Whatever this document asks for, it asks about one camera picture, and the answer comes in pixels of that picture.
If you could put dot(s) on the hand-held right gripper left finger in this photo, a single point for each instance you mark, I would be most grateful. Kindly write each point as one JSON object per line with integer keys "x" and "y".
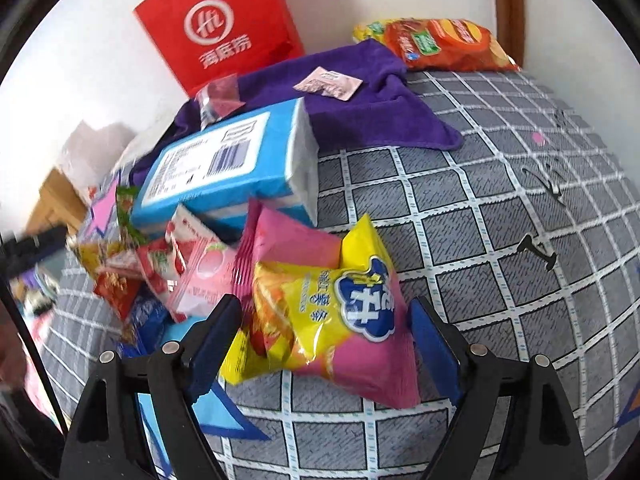
{"x": 210, "y": 360}

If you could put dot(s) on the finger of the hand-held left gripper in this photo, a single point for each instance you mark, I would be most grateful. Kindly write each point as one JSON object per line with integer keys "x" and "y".
{"x": 30, "y": 247}

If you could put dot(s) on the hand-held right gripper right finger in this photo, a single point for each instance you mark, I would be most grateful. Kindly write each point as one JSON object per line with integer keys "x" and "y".
{"x": 435, "y": 355}

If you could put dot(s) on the yellow snack packet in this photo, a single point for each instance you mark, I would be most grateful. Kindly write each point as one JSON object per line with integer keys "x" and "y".
{"x": 97, "y": 255}

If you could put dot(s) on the pink peach snack packet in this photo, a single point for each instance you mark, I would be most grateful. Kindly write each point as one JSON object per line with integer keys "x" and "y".
{"x": 200, "y": 280}

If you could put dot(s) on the green snack packet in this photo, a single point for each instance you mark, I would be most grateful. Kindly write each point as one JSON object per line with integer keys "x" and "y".
{"x": 127, "y": 205}

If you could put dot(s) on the yellow pink chip bag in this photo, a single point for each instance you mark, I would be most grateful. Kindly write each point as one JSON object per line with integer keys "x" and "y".
{"x": 325, "y": 320}

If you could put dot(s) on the white red strawberry packet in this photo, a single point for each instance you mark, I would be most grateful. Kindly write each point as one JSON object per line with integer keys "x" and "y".
{"x": 182, "y": 225}

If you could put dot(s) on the small pale pink packet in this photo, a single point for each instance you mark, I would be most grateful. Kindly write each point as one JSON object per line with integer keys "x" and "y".
{"x": 327, "y": 82}

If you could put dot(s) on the wooden furniture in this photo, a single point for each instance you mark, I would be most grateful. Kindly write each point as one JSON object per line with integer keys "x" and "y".
{"x": 55, "y": 205}

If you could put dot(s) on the blue snack packet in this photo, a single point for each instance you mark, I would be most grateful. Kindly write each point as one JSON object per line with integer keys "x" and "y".
{"x": 147, "y": 315}

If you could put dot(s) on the grey checked bedsheet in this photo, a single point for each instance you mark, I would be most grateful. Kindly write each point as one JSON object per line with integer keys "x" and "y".
{"x": 500, "y": 310}

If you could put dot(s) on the red brown snack packet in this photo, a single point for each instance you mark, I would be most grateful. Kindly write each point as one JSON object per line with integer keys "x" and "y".
{"x": 117, "y": 292}

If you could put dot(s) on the black binder clip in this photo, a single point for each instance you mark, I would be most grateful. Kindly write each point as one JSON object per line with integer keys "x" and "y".
{"x": 537, "y": 252}

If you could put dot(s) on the blue tissue pack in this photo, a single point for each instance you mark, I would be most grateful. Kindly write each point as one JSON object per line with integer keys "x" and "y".
{"x": 210, "y": 160}

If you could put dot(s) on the clear plastic bag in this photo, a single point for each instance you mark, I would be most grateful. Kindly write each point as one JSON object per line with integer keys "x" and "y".
{"x": 220, "y": 100}

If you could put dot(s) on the purple towel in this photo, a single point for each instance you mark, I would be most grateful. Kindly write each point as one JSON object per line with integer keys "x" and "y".
{"x": 360, "y": 110}

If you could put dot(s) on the small black clip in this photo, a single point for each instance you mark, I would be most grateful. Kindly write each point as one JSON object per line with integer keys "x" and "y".
{"x": 560, "y": 117}

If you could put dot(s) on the red paper bag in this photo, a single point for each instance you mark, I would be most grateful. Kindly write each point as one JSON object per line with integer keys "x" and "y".
{"x": 225, "y": 25}

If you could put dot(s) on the orange chip bag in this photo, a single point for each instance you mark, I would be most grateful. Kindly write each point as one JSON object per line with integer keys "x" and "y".
{"x": 450, "y": 45}

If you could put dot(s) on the wooden door frame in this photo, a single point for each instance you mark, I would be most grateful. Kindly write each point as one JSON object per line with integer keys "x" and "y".
{"x": 507, "y": 10}

